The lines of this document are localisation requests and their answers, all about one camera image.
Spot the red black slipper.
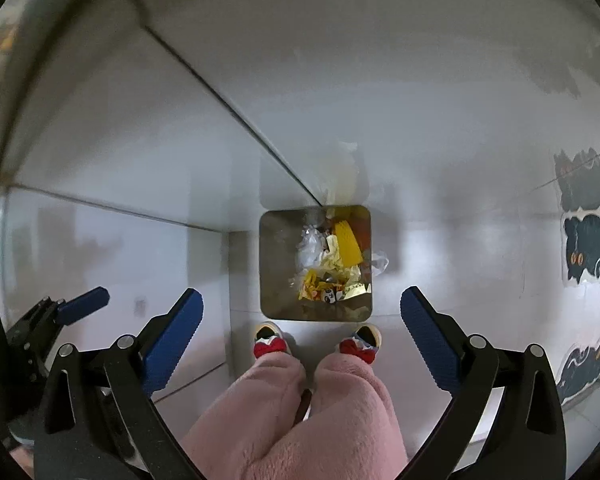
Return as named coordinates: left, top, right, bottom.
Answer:
left=337, top=324, right=382, bottom=365
left=252, top=322, right=291, bottom=359

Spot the lower black cat sticker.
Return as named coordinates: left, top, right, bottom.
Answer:
left=555, top=336, right=600, bottom=405

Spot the yellow foam fruit net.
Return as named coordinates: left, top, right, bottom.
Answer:
left=332, top=220, right=363, bottom=268

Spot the right red black slipper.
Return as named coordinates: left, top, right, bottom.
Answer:
left=337, top=324, right=382, bottom=365

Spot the yellow snack wrapper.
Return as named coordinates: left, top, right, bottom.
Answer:
left=298, top=266, right=370, bottom=304

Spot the clear crumpled plastic wrap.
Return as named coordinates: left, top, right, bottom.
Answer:
left=296, top=226, right=327, bottom=270

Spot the left red black slipper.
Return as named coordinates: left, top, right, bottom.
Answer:
left=252, top=322, right=291, bottom=359

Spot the black cat wall sticker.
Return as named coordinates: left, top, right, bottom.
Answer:
left=562, top=210, right=600, bottom=285

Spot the square metal trash bin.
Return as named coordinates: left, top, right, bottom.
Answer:
left=259, top=205, right=374, bottom=323

